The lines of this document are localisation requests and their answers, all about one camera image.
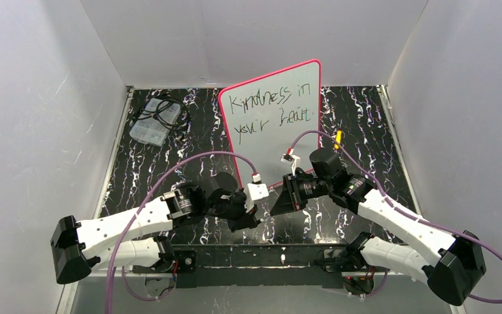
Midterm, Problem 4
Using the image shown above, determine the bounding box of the black coiled cable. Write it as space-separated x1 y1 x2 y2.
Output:
138 97 192 131

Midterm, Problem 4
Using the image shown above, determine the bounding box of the clear plastic box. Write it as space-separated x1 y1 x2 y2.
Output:
129 97 182 147

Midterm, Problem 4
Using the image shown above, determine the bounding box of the aluminium front rail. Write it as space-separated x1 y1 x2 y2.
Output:
65 245 456 278

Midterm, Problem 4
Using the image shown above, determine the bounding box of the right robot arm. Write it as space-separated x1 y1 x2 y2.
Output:
270 148 486 306

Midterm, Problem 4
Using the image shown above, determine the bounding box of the purple cable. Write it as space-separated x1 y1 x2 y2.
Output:
289 130 502 305
104 150 261 314

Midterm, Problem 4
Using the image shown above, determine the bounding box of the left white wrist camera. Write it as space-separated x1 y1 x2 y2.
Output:
244 183 269 203

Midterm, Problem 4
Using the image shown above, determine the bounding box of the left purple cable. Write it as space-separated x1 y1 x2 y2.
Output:
104 150 261 314

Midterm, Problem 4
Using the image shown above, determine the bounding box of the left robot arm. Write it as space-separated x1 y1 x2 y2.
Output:
50 173 269 285

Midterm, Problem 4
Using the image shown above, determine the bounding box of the yellow marker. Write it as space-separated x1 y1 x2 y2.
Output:
333 130 343 150

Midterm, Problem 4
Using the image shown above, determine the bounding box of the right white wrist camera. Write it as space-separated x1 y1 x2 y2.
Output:
280 148 301 175

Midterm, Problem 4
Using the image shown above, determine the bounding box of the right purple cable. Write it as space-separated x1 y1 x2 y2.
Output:
289 130 502 305

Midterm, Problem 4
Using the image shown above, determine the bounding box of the pink framed whiteboard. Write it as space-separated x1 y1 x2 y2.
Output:
218 60 322 187

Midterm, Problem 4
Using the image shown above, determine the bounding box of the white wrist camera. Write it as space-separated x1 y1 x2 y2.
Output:
244 183 269 203
280 148 301 175

